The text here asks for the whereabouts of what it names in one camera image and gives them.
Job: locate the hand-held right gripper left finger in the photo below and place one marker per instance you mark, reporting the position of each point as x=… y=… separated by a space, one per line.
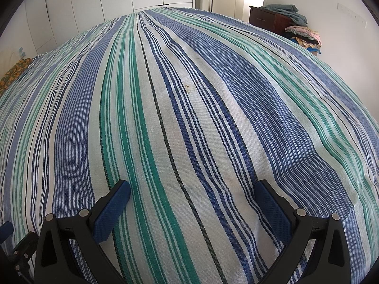
x=111 y=210

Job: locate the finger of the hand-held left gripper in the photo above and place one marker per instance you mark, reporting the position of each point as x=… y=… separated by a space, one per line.
x=25 y=248
x=6 y=231

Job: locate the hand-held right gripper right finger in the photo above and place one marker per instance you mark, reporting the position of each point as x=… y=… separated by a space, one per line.
x=272 y=210

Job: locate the striped bed sheet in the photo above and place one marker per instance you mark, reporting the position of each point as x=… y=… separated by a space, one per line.
x=189 y=109

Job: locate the yellow floral cloth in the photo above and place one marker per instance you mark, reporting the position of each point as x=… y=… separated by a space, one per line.
x=13 y=75

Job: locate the pile of colourful clothes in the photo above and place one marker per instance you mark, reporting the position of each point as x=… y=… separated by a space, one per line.
x=305 y=37

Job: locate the dark wooden nightstand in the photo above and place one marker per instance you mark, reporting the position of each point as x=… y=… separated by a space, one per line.
x=266 y=17

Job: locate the blue-grey crumpled cloth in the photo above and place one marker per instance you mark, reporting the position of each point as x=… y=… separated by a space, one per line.
x=284 y=10

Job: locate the white wardrobe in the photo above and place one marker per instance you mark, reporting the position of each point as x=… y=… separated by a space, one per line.
x=88 y=3

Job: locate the blue wall sticker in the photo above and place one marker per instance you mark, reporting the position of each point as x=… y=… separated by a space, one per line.
x=21 y=52

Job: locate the white wall switch plate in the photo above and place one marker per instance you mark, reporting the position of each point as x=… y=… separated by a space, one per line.
x=352 y=13

